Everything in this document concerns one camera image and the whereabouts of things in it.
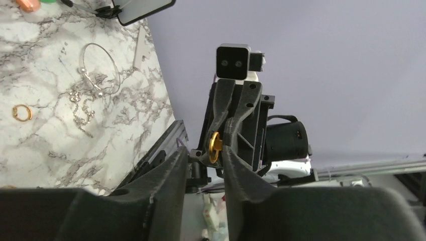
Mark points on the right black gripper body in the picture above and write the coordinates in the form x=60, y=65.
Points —
x=251, y=156

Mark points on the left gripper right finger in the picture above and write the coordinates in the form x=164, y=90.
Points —
x=256, y=210

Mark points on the green highlighter pen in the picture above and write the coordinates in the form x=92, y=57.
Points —
x=48, y=1

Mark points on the small whiteboard on stand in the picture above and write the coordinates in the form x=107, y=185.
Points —
x=127, y=12

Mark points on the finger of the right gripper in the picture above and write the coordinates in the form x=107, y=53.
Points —
x=241, y=129
x=219, y=110

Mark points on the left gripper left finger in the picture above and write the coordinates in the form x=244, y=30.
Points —
x=148, y=208

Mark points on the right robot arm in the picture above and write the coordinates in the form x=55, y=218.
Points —
x=285, y=141

